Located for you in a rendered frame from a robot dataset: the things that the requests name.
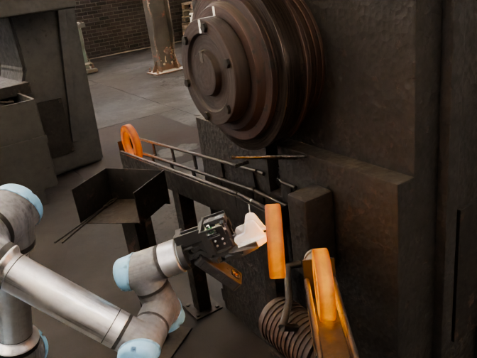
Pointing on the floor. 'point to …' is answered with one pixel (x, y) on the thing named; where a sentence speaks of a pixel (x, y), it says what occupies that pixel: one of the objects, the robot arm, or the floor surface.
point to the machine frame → (382, 175)
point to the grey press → (50, 76)
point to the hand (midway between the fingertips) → (273, 232)
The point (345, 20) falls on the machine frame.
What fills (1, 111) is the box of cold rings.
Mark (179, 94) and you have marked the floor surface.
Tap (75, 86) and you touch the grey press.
